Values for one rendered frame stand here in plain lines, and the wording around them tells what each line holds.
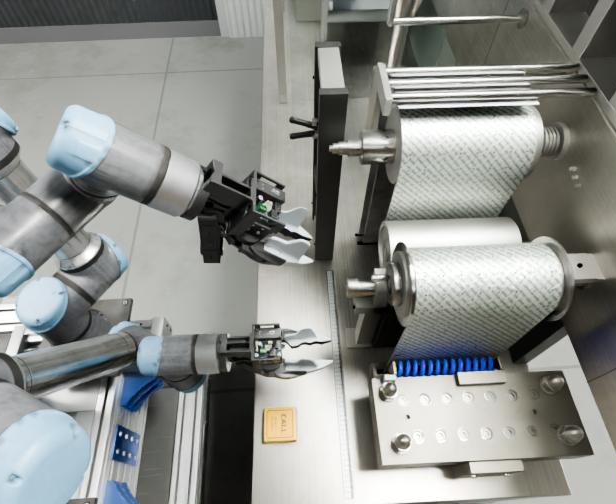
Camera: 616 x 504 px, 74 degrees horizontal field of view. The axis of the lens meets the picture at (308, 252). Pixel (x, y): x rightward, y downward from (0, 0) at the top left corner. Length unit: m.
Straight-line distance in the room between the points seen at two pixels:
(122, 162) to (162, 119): 2.65
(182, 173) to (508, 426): 0.76
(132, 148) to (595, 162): 0.72
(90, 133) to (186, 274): 1.81
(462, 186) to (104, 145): 0.61
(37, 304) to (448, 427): 0.92
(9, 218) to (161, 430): 1.33
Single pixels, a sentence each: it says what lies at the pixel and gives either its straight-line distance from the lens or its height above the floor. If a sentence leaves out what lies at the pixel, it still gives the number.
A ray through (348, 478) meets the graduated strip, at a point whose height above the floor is 0.90.
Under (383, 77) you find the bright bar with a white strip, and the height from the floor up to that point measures 1.46.
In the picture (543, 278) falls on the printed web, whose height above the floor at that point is 1.31.
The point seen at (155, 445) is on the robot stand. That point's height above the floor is 0.21.
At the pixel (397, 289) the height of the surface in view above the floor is 1.28.
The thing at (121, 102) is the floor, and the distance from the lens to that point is 3.39.
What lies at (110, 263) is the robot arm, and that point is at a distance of 1.13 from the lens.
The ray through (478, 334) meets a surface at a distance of 0.84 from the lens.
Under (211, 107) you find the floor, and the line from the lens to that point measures 3.15.
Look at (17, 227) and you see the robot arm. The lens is 0.56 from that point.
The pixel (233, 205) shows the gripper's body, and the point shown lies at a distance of 0.53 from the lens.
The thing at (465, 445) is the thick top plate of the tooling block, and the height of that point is 1.03.
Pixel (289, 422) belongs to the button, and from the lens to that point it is 0.98.
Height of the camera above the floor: 1.88
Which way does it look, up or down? 57 degrees down
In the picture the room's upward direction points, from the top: straight up
